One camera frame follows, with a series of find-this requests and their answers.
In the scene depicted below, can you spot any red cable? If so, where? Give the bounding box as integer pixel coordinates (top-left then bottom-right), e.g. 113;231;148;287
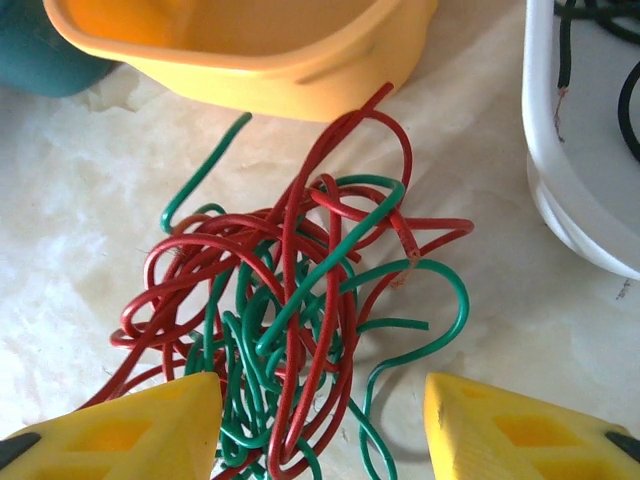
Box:
267;82;416;477
79;212;476;414

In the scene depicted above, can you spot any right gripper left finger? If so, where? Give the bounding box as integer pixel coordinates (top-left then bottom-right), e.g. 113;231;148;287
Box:
0;372;224;480

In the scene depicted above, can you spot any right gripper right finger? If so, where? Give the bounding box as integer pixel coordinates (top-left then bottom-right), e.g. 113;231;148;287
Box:
423;372;640;480

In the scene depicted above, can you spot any white plastic bin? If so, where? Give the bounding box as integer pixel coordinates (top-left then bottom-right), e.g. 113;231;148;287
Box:
521;0;640;281

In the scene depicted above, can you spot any green cable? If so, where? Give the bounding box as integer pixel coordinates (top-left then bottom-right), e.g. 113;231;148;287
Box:
222;173;407;451
159;112;281;480
344;258;472;480

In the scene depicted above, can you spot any teal plastic bin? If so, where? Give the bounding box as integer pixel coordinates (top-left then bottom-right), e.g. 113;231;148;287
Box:
0;0;117;99

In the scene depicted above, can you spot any orange plastic bin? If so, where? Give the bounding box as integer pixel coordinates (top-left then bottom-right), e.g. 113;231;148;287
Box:
42;0;441;124

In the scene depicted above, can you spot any black cable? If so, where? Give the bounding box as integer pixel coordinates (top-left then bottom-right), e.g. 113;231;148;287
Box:
616;63;640;162
551;0;640;146

